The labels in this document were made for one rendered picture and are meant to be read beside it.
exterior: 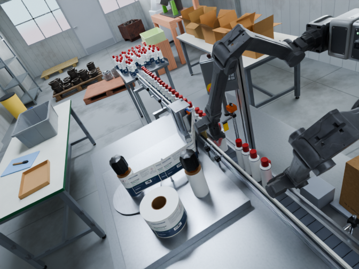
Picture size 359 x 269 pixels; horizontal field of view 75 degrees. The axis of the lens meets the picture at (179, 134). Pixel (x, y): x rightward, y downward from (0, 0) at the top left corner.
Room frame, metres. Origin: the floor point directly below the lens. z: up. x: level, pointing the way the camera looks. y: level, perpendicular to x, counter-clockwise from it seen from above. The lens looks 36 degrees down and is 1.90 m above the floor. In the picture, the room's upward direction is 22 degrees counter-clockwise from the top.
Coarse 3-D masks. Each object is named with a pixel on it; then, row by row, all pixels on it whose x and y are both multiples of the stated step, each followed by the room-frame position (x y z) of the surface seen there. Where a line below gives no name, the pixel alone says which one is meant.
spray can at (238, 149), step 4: (236, 140) 0.90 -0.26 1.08; (240, 140) 0.89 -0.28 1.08; (236, 144) 0.90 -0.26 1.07; (240, 144) 0.88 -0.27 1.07; (236, 148) 0.89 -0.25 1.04; (240, 148) 0.88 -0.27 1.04; (236, 152) 0.90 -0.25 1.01; (240, 152) 0.88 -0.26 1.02; (240, 156) 0.88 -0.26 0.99; (240, 160) 0.88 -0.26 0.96; (240, 164) 0.88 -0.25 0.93; (244, 168) 0.88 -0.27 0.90
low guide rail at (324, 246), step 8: (232, 160) 0.95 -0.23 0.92; (240, 168) 0.87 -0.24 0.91; (248, 176) 0.80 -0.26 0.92; (256, 184) 0.73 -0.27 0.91; (264, 192) 0.68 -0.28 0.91; (272, 200) 0.63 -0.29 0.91; (280, 208) 0.58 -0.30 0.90; (312, 232) 0.43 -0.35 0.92; (320, 240) 0.39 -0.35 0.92; (328, 248) 0.36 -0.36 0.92; (336, 256) 0.32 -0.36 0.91; (344, 264) 0.29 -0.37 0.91
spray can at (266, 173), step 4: (264, 160) 0.71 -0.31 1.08; (260, 164) 0.73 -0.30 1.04; (264, 164) 0.70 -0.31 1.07; (268, 164) 0.71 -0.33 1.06; (260, 168) 0.72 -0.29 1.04; (264, 168) 0.70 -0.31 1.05; (268, 168) 0.70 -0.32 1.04; (260, 172) 0.73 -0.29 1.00; (264, 172) 0.70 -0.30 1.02; (268, 172) 0.69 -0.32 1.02; (264, 176) 0.70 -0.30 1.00; (268, 176) 0.69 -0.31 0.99; (264, 180) 0.70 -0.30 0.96; (264, 184) 0.70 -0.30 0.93; (264, 188) 0.71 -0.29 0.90
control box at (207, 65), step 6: (204, 54) 1.17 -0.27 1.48; (204, 60) 1.10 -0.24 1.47; (210, 60) 1.08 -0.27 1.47; (204, 66) 1.09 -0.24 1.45; (210, 66) 1.08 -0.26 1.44; (204, 72) 1.09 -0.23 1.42; (210, 72) 1.08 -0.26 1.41; (204, 78) 1.10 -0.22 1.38; (210, 78) 1.08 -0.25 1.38; (210, 84) 1.08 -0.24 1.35; (228, 84) 1.05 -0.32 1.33; (234, 84) 1.04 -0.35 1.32; (228, 90) 1.05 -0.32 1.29
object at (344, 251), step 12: (288, 204) 0.59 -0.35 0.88; (288, 216) 0.54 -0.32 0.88; (300, 216) 0.52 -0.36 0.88; (312, 216) 0.50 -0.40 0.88; (300, 228) 0.48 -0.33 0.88; (312, 228) 0.46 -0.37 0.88; (324, 228) 0.44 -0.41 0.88; (312, 240) 0.42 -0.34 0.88; (324, 240) 0.40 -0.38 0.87; (336, 240) 0.39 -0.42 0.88; (336, 252) 0.35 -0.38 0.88; (348, 252) 0.33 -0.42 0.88; (348, 264) 0.30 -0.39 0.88
